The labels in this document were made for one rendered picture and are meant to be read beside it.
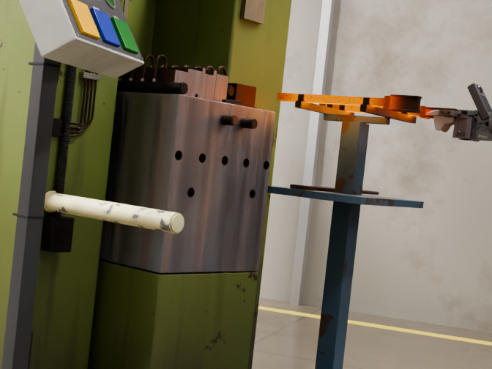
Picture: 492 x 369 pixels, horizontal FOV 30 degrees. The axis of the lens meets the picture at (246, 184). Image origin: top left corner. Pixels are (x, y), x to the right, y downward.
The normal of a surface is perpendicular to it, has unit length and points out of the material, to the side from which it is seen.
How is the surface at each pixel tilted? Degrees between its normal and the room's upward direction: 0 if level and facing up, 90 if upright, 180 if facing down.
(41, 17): 90
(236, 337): 90
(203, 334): 90
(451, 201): 90
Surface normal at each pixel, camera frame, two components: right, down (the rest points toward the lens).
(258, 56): 0.75, 0.09
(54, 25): -0.27, -0.01
